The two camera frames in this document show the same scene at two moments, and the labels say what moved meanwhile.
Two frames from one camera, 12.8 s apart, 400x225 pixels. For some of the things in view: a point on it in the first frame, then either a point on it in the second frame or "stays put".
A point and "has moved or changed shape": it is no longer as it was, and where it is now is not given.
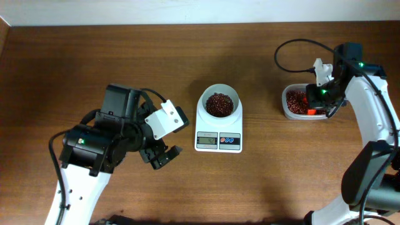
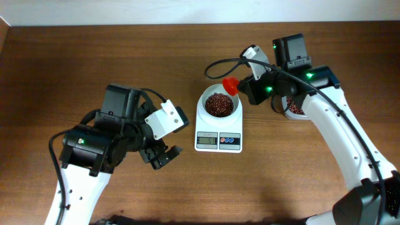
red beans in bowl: x=219 y=105 stays put
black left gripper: x=147 y=155 stays put
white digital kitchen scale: x=215 y=139 stays put
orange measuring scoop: x=310 y=111 has moved or changed shape
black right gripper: x=317 y=102 -> x=250 y=90
